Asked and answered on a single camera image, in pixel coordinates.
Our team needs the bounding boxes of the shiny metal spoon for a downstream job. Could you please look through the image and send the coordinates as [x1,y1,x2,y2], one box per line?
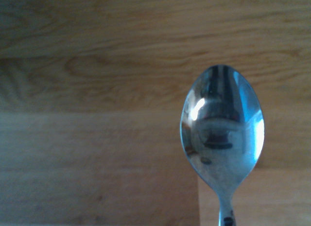
[179,64,265,226]

